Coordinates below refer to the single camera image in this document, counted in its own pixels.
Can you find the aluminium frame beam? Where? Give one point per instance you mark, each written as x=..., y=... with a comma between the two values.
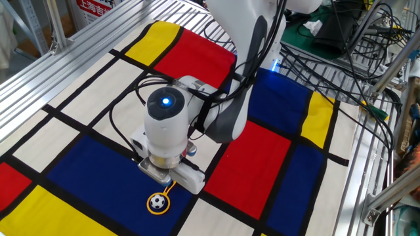
x=393, y=193

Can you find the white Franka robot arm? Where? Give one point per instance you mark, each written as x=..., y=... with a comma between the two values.
x=236, y=49

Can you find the yellow soccer ball pan toy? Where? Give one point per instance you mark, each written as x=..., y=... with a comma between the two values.
x=158, y=213

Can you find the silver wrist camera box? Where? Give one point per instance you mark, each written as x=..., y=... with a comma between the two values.
x=154, y=172

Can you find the Mondrian pattern cloth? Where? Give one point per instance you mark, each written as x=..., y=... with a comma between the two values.
x=279, y=170

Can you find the grey perforated steel upright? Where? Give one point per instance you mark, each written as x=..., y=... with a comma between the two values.
x=31, y=23

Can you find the green cutting mat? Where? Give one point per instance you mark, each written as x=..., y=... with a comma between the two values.
x=295, y=36

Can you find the brown wooden board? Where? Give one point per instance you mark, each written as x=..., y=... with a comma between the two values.
x=407, y=124

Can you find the small soccer ball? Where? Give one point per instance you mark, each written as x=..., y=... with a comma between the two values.
x=157, y=201

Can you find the aluminium frame post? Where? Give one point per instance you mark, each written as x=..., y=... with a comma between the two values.
x=397, y=62
x=55, y=23

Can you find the crumpled white tissue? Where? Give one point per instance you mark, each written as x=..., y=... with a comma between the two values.
x=313, y=27

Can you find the red Chinese text sign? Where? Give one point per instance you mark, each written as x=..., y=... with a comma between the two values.
x=95, y=7

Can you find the black bag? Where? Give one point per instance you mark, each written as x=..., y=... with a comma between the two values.
x=338, y=29

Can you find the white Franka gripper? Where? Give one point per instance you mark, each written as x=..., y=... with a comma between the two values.
x=190, y=178

